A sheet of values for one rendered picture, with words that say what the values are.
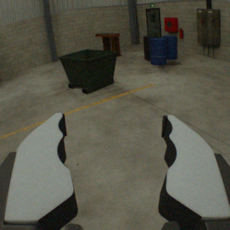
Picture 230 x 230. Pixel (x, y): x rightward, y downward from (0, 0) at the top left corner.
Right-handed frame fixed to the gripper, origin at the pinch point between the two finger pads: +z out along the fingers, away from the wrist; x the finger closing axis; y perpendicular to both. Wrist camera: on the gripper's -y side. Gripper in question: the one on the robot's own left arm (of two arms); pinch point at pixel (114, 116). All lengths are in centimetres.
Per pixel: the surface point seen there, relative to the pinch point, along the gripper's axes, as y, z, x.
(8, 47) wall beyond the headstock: 92, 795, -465
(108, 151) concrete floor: 159, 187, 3
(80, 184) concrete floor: 164, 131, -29
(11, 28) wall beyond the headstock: 4, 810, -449
